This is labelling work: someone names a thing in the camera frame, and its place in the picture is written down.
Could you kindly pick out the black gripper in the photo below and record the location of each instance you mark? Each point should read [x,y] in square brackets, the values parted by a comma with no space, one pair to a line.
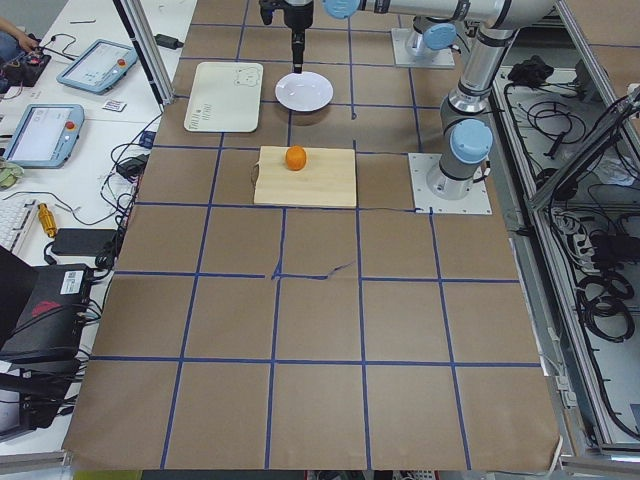
[298,15]

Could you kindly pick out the white round plate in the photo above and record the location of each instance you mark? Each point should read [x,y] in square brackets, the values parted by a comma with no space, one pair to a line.
[304,92]

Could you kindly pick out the orange fruit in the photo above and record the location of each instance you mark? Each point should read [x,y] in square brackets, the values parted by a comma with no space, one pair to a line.
[295,158]

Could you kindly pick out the cream tray with bear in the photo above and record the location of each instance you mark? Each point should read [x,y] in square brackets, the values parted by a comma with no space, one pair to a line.
[225,98]

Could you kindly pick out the small black adapter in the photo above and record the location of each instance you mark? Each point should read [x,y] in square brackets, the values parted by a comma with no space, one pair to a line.
[168,42]

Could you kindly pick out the bamboo cutting board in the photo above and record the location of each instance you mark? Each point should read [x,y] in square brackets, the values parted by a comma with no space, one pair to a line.
[327,180]

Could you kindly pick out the far teach pendant tablet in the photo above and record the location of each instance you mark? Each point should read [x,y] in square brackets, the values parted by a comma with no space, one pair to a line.
[100,67]

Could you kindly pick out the teach pendant tablet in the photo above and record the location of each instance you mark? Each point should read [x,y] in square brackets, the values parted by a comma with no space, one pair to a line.
[45,136]
[100,67]

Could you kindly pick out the near teach pendant tablet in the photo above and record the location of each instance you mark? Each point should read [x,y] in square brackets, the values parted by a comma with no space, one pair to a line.
[45,136]

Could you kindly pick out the brown paper table mat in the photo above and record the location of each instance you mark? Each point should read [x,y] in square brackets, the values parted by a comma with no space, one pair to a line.
[241,336]

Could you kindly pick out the black power adapter brick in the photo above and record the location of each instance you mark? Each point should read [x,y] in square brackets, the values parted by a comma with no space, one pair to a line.
[82,242]

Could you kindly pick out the gold cylindrical connector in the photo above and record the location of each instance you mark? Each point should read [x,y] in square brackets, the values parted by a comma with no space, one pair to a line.
[47,220]

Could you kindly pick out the white keyboard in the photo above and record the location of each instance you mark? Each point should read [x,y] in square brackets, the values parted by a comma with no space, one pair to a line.
[17,217]

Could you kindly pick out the black computer box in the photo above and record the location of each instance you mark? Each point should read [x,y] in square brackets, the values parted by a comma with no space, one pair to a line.
[41,311]

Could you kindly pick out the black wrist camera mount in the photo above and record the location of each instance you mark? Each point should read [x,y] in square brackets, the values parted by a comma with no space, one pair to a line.
[267,8]

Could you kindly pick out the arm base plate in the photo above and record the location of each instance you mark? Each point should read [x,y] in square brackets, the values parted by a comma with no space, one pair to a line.
[435,193]
[439,60]

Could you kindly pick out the aluminium frame post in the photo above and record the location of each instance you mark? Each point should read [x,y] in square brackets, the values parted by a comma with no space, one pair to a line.
[137,27]

